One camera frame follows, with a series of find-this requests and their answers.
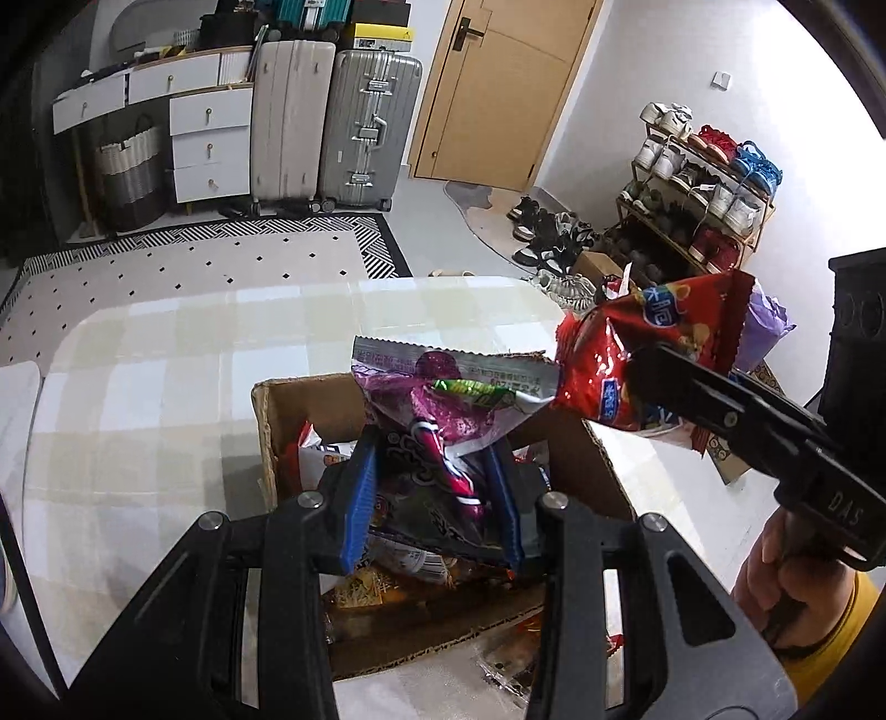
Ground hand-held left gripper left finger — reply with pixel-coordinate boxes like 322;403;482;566
69;428;382;720

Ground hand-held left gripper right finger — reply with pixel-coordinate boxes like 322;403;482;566
485;443;799;720

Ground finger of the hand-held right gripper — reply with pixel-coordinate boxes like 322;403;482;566
625;342;825;487
730;370;830;435

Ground large red snack bag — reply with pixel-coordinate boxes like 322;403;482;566
554;269;757;456

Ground purple snack packet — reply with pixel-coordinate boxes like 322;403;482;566
352;336;560;528

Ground person's right forearm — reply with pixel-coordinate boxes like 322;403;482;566
775;571;884;702

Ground person's right hand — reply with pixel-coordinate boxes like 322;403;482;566
731;507;854;652

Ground dark snack packet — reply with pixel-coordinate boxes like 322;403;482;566
370;485;527;575

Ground purple bag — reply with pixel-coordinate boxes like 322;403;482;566
734;280;797;379

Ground colourful plastic bag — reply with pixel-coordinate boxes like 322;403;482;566
599;261;638;303

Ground clear plastic snack packet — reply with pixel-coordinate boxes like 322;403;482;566
477;613;555;704

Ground small brown cardboard box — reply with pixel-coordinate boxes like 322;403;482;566
571;249;628;292

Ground gold metal shoe rack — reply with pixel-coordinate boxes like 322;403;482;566
616;104;780;292

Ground rows of assorted shoes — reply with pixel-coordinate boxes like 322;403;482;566
619;102;785;292

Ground cluster of black white sneakers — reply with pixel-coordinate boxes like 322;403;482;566
508;195;611;314

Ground checked beige tablecloth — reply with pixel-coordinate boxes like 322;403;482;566
0;275;735;720

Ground black white patterned rug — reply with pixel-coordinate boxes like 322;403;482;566
0;211;416;369

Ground grey door mat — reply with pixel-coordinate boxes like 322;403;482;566
443;178;555;265

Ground wooden door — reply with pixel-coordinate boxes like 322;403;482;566
413;0;603;190

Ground silver suitcase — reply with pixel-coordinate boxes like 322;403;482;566
315;48;425;213

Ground beige suitcase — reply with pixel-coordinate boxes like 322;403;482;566
249;38;338;215

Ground woven laundry basket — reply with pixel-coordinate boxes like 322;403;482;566
93;116;168;234

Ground white drawer desk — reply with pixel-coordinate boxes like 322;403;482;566
51;47;256;206

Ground black yellow shoe box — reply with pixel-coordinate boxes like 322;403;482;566
346;23;416;54

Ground black bag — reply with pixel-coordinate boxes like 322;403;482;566
199;12;259;48

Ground dark wardrobe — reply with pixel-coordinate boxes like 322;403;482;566
0;0;92;265

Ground teal suitcase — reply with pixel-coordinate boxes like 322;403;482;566
266;0;347;22

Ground white framed mirror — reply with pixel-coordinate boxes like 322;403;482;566
111;0;209;52

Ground black door handle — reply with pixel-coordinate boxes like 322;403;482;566
453;15;486;54

